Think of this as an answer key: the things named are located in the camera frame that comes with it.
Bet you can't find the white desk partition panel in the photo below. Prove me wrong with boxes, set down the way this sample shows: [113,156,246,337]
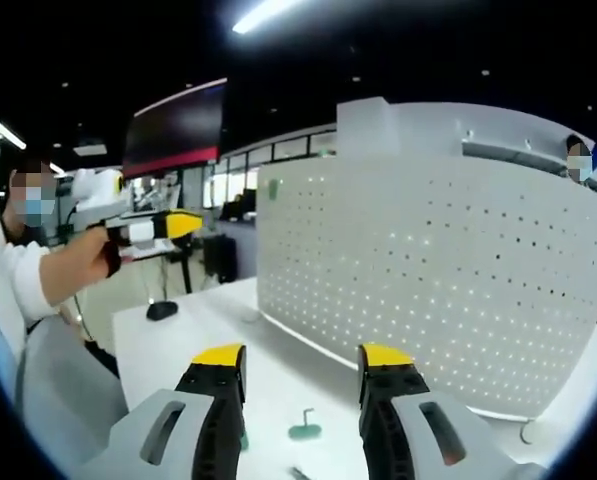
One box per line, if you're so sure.
[335,97,597,171]

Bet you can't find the white perforated mounting plate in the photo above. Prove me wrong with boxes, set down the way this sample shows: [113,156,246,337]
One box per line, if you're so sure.
[255,153,597,446]

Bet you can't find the person's grey clothing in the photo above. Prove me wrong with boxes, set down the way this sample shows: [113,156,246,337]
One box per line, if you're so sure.
[15,312,129,466]

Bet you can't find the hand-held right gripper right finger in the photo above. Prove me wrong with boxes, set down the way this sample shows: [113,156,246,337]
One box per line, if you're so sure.
[356,342,534,480]

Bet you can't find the dark hanging display screen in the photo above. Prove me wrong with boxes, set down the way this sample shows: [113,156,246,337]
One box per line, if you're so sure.
[121,77,229,180]

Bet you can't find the person's left hand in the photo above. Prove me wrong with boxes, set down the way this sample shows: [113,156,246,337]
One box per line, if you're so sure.
[82,227,125,280]

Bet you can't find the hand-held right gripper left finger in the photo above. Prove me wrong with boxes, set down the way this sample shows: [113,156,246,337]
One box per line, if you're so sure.
[105,342,249,480]

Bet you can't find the black computer mouse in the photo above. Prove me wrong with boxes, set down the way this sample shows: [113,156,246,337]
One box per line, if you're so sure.
[146,301,178,321]

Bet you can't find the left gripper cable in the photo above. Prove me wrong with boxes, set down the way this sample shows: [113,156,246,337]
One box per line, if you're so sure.
[71,292,95,344]

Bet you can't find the black cabinet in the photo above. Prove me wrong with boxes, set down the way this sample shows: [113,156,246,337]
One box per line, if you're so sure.
[202,234,239,287]

